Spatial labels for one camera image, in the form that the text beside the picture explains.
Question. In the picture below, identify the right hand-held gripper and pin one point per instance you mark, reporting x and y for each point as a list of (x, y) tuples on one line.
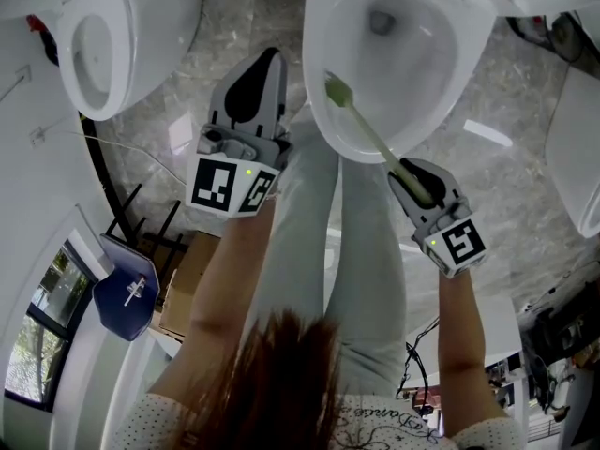
[(461, 246)]

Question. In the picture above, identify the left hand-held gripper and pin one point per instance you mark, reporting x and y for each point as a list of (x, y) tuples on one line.
[(220, 183)]

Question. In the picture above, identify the green toilet brush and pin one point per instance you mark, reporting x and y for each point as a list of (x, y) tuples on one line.
[(370, 127)]

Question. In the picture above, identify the white toilet bowl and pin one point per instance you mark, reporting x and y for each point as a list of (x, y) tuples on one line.
[(412, 64)]

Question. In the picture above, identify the person's left forearm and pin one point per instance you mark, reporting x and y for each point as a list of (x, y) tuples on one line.
[(220, 298)]

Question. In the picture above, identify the person's right forearm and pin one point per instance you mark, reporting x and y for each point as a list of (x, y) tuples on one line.
[(461, 345)]

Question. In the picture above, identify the white toilet with seat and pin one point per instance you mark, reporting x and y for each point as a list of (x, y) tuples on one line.
[(140, 26)]

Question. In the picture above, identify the white ceramic toilet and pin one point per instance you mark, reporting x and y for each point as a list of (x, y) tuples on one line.
[(579, 157)]

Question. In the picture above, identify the person's light grey trousers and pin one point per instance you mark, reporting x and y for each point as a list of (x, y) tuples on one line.
[(361, 251)]

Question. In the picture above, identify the brown cardboard box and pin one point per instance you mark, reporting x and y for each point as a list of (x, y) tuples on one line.
[(187, 279)]

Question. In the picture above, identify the red valve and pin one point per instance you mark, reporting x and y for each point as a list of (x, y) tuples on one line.
[(35, 24)]

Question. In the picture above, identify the person's white dotted shirt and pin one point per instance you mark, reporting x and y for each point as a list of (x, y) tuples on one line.
[(384, 424)]

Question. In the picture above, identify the blue chair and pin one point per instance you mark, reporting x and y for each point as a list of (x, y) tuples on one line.
[(112, 307)]

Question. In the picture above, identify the black framed window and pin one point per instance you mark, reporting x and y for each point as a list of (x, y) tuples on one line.
[(51, 307)]

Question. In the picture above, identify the black metal chair frame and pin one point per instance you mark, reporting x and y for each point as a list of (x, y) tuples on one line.
[(123, 214)]

